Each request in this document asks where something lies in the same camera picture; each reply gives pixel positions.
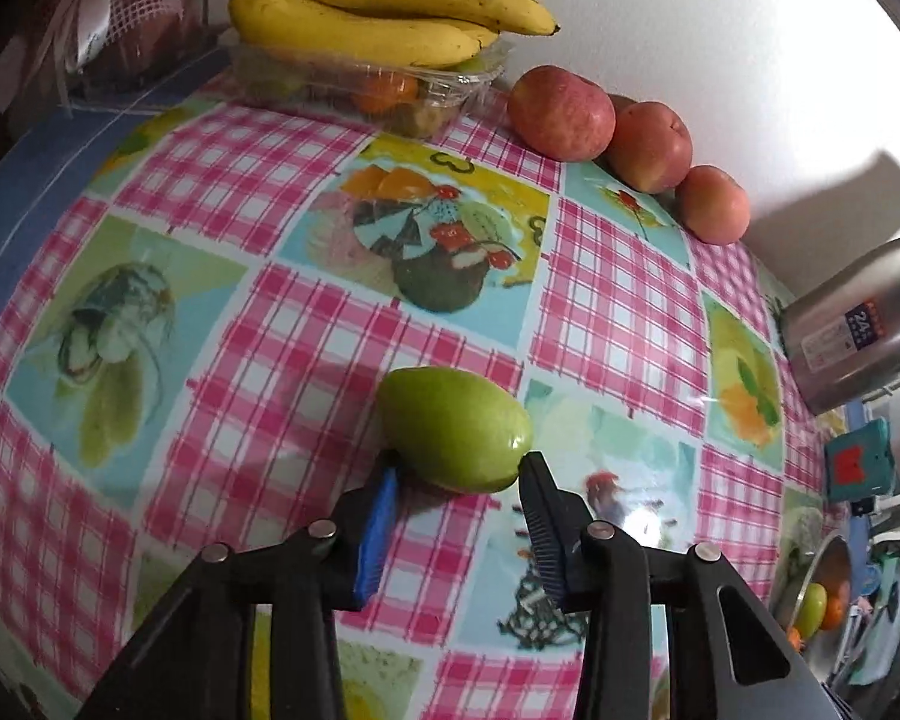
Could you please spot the red apple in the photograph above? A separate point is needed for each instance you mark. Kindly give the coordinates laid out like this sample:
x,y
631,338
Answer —
x,y
562,112
712,202
649,142

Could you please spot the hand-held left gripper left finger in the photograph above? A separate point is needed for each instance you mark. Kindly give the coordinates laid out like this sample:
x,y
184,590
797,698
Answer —
x,y
375,532

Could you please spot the small orange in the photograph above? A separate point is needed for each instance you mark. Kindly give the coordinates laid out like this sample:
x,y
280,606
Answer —
x,y
836,610

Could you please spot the round steel plate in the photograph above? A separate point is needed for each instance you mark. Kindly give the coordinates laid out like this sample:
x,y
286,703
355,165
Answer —
x,y
832,562

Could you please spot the large green jujube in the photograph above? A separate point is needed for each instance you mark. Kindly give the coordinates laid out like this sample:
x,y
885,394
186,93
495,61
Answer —
x,y
811,607

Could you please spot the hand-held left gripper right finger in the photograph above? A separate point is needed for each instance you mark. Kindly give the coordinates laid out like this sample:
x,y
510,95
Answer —
x,y
547,532

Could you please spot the clear plastic fruit container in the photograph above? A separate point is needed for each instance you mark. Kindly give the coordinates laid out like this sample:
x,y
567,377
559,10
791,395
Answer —
x,y
322,79

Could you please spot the teal device with red label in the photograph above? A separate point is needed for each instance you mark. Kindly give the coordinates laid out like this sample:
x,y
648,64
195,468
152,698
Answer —
x,y
859,465

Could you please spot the steel thermos jug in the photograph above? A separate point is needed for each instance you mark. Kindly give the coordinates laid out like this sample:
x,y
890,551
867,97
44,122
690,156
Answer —
x,y
862,330

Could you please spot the black power adapter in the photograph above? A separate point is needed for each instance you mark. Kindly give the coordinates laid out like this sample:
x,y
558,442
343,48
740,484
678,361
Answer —
x,y
862,508

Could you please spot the blue tablecloth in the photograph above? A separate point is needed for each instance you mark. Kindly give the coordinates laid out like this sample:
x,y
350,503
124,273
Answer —
x,y
37,187

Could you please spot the small green jujube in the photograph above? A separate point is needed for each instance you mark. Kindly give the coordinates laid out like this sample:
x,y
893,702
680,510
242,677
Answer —
x,y
454,424

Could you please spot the pink wrapped flower bouquet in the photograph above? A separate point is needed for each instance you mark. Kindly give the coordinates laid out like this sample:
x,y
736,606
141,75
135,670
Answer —
x,y
105,22

